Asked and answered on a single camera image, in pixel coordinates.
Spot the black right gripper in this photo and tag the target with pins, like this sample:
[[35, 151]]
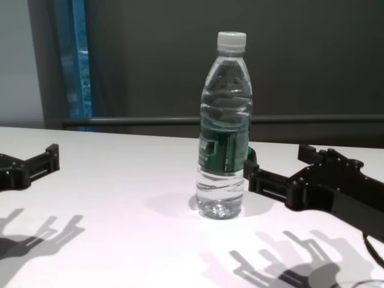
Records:
[[336, 192]]

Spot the grey horizontal rail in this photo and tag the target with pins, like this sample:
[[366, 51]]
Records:
[[150, 121]]

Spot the clear water bottle green label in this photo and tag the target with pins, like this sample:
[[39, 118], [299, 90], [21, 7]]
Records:
[[223, 144]]

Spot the blue vertical window strip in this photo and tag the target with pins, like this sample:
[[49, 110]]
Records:
[[76, 75]]

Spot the green YES button black base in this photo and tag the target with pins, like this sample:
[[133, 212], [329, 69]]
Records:
[[251, 154]]

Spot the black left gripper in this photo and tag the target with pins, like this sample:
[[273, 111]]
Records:
[[13, 174]]

